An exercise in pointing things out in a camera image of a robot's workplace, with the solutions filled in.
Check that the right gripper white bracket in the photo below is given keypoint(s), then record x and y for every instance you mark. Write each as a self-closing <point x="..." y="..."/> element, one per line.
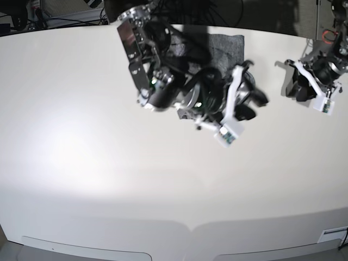
<point x="209" y="99"/>

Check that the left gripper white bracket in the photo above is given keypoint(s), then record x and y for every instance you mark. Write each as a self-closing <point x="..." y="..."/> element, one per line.
<point x="307" y="80"/>

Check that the grey long-sleeve T-shirt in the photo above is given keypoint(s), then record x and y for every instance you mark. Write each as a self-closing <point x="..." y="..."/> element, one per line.
<point x="225" y="51"/>

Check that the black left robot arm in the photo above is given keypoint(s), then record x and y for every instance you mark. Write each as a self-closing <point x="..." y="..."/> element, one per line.
<point x="338" y="46"/>

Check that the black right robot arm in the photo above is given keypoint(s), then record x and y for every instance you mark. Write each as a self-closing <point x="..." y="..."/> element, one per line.
<point x="174" y="69"/>

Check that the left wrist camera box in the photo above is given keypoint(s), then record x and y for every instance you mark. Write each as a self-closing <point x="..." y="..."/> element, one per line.
<point x="324" y="105"/>

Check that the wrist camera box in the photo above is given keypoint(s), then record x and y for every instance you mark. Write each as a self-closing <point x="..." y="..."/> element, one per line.
<point x="228" y="132"/>
<point x="324" y="105"/>

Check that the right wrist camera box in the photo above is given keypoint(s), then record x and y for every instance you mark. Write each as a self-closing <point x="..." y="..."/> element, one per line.
<point x="228" y="132"/>

